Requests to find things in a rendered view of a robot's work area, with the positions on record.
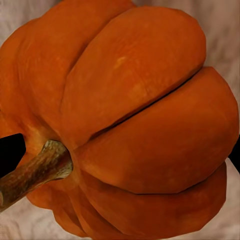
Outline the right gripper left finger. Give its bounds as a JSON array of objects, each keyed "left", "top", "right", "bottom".
[{"left": 0, "top": 133, "right": 26, "bottom": 178}]

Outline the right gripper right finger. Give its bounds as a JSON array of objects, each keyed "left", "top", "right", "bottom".
[{"left": 228, "top": 136, "right": 240, "bottom": 173}]

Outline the pumpkin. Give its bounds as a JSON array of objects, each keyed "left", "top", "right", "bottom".
[{"left": 0, "top": 0, "right": 240, "bottom": 240}]

